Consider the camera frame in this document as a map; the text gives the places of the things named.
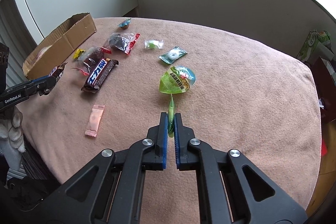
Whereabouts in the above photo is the clear red dark snack bag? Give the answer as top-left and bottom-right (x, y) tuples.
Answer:
(105, 33), (140, 55)

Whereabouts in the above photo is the green jelly cup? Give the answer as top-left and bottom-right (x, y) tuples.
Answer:
(159, 66), (196, 138)

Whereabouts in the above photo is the white glove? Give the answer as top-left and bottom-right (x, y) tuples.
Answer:
(1, 106), (26, 171)

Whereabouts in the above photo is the Snickers bar English label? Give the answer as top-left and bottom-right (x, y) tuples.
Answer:
(49, 62), (67, 82)

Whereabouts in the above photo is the pink candy sachet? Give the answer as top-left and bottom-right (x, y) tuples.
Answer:
(84, 105), (105, 138)

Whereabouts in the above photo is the yellow wrapped candy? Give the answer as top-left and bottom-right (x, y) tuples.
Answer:
(72, 48), (85, 60)

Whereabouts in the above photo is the brown cardboard box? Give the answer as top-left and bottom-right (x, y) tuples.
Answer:
(22, 13), (96, 80)

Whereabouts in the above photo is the Snickers bar Chinese label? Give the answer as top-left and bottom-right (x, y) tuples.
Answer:
(81, 58), (119, 93)

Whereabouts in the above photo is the pink table cloth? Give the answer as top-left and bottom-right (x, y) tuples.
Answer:
(19, 20), (321, 223)

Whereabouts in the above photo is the blue jelly cup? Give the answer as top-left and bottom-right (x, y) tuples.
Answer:
(118, 18), (131, 30)

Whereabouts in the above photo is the green white candy packet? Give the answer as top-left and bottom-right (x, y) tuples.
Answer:
(158, 46), (187, 65)

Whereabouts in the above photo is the clear green candy wrapper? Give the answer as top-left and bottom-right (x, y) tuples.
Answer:
(144, 40), (164, 50)

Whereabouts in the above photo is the green drink carton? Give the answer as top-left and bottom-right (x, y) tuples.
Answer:
(296, 30), (334, 65)

